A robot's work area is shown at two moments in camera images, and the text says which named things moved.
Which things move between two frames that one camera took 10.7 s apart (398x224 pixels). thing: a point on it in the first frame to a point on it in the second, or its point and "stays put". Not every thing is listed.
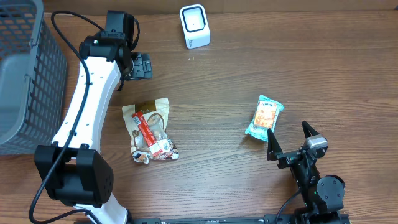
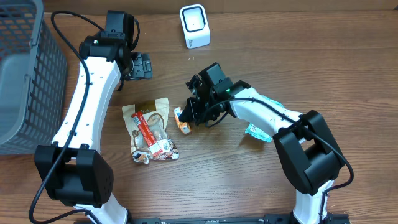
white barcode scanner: (194, 25) stays put
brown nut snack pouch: (156, 112) stays put
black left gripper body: (142, 66) stays put
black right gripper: (292, 157) to (197, 94)
